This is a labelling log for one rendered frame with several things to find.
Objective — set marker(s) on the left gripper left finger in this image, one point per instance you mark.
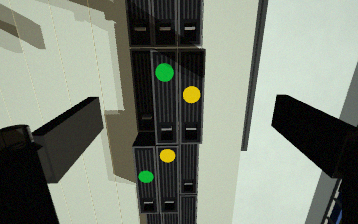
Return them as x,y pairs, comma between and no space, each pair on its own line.
31,161

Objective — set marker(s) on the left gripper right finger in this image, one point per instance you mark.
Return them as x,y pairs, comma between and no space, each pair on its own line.
327,141

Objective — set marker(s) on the dark grey rack frame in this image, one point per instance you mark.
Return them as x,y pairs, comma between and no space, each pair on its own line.
56,53

